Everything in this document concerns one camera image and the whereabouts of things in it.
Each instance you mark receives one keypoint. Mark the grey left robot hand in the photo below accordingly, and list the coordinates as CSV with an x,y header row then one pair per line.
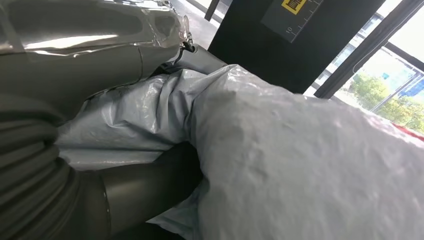
x,y
82,66

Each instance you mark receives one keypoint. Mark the white plastic mailer package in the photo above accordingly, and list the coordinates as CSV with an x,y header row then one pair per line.
x,y
298,165

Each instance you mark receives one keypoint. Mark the black inbound scanner machine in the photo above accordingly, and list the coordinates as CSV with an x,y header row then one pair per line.
x,y
251,43

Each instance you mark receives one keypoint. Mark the ruler label with yellow sticker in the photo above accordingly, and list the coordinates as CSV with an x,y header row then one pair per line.
x,y
288,16

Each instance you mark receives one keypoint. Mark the black vertical post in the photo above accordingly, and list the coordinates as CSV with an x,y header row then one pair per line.
x,y
212,8

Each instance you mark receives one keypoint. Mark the black window frame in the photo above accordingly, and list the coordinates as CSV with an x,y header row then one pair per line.
x,y
364,49

